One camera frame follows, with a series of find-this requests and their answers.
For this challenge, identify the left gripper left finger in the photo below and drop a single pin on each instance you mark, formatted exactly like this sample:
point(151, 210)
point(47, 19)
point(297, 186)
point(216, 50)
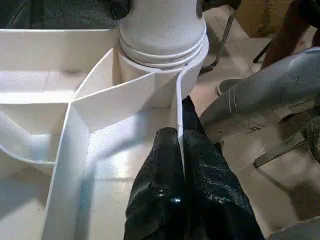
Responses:
point(157, 200)

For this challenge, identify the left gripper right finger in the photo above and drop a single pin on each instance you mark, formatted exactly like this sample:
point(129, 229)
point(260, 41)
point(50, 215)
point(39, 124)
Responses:
point(217, 200)

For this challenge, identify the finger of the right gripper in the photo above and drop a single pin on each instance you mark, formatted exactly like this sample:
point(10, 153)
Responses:
point(217, 3)
point(120, 8)

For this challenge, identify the white plastic table leg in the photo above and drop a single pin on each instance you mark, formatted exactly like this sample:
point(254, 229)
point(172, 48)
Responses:
point(162, 30)

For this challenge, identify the white plastic table top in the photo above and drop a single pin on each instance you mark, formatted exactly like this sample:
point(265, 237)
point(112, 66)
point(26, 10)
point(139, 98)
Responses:
point(37, 62)

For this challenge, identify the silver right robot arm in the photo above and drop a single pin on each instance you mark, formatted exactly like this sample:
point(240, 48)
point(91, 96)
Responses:
point(275, 82)

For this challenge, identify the black metal stand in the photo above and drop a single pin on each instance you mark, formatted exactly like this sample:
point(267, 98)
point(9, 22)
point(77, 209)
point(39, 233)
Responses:
point(225, 37)

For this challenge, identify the brown cardboard box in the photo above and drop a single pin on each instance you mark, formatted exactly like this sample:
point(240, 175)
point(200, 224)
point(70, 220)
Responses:
point(262, 17)

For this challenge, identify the black work mat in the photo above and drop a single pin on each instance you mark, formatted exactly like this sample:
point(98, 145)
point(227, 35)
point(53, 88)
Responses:
point(62, 15)

